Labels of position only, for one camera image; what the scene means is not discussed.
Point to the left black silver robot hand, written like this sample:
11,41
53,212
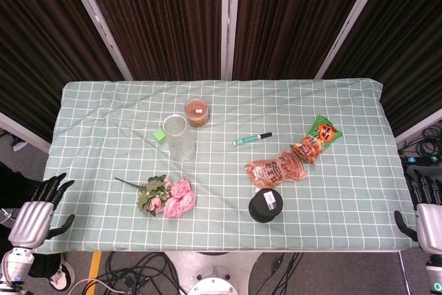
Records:
31,220

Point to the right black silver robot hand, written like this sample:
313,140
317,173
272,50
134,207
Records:
430,226

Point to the pink artificial flower bouquet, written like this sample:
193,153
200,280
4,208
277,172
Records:
177,200

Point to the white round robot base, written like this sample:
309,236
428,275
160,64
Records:
214,274

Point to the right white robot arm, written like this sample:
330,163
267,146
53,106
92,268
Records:
434,274

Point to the clear textured glass vase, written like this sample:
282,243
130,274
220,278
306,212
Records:
181,144

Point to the black electronics box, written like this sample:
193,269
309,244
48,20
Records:
423,163

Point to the black white sneaker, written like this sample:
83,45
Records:
64,276

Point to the green orange snack bag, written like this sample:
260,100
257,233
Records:
319,137

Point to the small green cube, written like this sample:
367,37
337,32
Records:
160,135

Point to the orange pink snack packet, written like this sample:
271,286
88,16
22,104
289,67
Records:
276,170

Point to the black mesh pen holder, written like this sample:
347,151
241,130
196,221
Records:
264,207

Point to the dark brown corrugated partition panel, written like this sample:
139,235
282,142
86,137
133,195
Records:
162,22
38,43
290,22
407,43

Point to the green white checked tablecloth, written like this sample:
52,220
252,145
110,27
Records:
221,229

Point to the orange-brown candle jar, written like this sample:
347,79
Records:
197,112

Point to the teal marker with black cap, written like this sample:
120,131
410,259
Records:
248,139

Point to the grey partition frame post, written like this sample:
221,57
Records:
348,25
229,22
20,131
419,125
100,25

